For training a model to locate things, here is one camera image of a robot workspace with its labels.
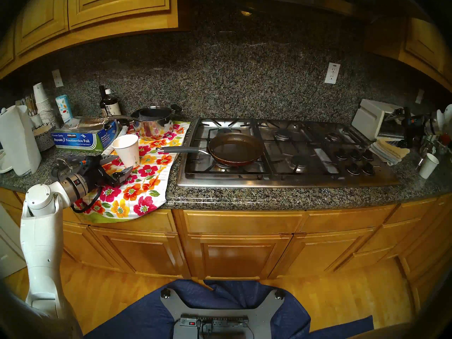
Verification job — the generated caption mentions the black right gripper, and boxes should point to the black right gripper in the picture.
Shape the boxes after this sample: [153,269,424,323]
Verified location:
[385,107,427,149]

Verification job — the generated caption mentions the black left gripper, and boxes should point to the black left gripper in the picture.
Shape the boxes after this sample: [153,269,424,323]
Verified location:
[75,155,135,188]

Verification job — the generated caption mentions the white paper cup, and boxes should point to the white paper cup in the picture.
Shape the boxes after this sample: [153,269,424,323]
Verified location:
[419,153,440,179]
[112,134,140,168]

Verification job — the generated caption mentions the narrow black stove grate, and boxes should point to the narrow black stove grate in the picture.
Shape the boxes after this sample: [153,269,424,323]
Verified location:
[320,122,369,146]

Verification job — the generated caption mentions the blue patterned paper cup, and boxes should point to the blue patterned paper cup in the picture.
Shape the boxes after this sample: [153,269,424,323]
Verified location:
[55,95,73,123]

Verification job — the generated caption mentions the wide black stove grate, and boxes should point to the wide black stove grate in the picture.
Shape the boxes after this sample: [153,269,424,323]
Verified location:
[262,119,342,176]
[184,119,272,176]

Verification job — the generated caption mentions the yellow folded cloth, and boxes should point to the yellow folded cloth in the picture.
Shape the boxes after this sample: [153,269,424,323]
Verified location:
[376,137,410,159]

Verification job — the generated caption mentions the metal kitchen utensils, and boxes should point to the metal kitchen utensils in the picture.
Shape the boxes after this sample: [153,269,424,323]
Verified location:
[417,133,438,162]

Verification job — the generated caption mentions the white and blue folded cloths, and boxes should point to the white and blue folded cloths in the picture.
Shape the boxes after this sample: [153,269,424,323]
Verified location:
[369,142,401,166]

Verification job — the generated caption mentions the white toaster oven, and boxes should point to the white toaster oven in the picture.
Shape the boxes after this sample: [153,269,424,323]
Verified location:
[351,99,406,141]

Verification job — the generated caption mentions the floral kitchen towel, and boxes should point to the floral kitchen towel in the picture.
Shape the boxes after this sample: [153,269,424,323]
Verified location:
[72,121,191,224]

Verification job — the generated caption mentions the blue foil sheet box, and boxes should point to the blue foil sheet box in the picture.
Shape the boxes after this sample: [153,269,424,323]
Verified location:
[51,117,120,152]

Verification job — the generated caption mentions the stainless steel saucepan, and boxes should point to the stainless steel saucepan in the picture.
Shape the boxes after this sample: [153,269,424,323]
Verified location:
[108,105,183,140]

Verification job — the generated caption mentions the dark bottle white cap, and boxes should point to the dark bottle white cap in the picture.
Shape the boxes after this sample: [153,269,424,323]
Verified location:
[102,89,121,117]

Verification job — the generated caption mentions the small patterned basket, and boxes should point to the small patterned basket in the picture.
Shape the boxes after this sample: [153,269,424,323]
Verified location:
[34,125,56,152]

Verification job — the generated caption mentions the wooden upper cabinet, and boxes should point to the wooden upper cabinet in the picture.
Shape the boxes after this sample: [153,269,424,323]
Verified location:
[0,0,179,79]
[364,15,452,91]

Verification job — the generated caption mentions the stack of white cups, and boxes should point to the stack of white cups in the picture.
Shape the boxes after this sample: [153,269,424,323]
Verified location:
[34,82,57,127]

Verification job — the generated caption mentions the brown frying pan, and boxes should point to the brown frying pan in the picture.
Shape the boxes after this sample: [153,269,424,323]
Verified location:
[156,132,265,166]

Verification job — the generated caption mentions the stainless steel gas cooktop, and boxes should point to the stainless steel gas cooktop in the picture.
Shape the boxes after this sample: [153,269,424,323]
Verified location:
[176,118,401,189]

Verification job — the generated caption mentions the wooden lower cabinets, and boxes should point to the wooden lower cabinets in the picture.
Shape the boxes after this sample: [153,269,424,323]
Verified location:
[0,188,452,307]

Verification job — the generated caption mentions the dark blue blanket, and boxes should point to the dark blue blanket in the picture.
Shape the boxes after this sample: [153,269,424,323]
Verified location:
[85,280,374,339]

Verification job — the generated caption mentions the grey power strip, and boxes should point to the grey power strip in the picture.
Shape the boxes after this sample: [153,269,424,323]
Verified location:
[179,314,249,329]

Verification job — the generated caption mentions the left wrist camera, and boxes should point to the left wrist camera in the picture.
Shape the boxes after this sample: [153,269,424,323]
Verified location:
[56,157,89,173]

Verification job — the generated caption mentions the thick black gripper cable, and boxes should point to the thick black gripper cable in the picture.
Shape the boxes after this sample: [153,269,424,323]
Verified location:
[70,186,103,214]

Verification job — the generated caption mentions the white wall power outlet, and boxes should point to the white wall power outlet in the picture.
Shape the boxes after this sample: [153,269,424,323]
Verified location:
[325,63,341,84]

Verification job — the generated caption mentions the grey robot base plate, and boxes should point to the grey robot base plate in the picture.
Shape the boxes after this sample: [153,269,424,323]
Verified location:
[161,288,286,339]

